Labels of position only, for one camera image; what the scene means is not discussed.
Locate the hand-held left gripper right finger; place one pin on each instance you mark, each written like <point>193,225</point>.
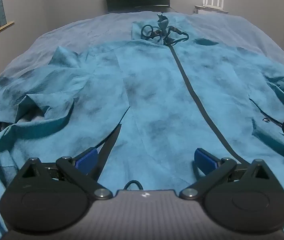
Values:
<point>205,160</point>

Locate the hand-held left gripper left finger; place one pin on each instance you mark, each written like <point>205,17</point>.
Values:
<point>87,158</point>

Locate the blue mottled zip jacket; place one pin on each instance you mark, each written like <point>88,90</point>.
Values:
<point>157,100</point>

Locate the light blue bed blanket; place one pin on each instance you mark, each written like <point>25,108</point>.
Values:
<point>81,30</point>

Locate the white shelf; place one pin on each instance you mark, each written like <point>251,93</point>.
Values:
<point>210,9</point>

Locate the white router with antennas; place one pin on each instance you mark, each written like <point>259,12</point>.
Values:
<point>213,1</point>

